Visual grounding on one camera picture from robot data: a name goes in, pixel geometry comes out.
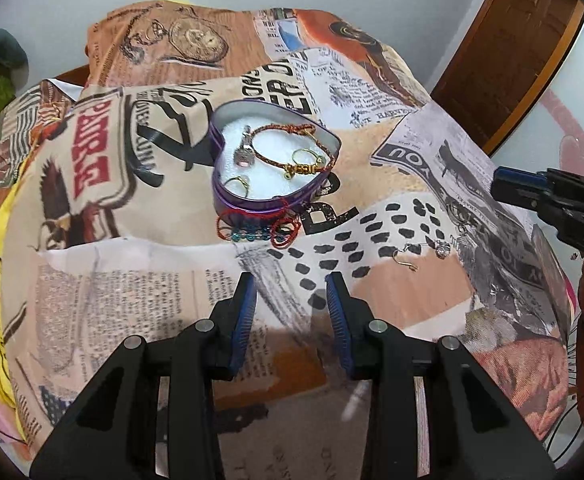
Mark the gold hoop ring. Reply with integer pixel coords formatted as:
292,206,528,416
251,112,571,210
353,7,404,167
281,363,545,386
291,147,328,172

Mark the braided orange bracelet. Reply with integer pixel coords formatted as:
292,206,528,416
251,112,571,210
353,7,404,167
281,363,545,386
248,121,337,181

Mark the red string beaded bracelet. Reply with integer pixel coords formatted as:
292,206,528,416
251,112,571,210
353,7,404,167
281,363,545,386
215,198,303,250

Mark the purple heart-shaped tin box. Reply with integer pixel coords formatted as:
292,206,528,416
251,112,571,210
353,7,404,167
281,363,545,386
208,100,342,217

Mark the silver pendant charm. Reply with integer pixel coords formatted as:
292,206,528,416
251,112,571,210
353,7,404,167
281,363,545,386
233,125,256,168

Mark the white wardrobe door with hearts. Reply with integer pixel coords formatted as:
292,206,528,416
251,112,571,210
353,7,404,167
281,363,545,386
492,24,584,176

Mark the silver crystal earring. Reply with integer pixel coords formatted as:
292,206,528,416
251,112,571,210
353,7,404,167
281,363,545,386
429,237,459,260

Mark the silver hook earring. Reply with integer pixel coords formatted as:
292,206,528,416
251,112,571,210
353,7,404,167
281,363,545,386
392,244,421,272

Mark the brown wooden door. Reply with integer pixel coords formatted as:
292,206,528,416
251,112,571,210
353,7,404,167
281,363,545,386
432,0,584,154

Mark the newspaper print bed quilt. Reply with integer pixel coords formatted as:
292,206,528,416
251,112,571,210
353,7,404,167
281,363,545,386
1,0,569,479

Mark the striped patchwork blanket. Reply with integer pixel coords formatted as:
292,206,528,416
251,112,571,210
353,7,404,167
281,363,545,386
0,79,81,206

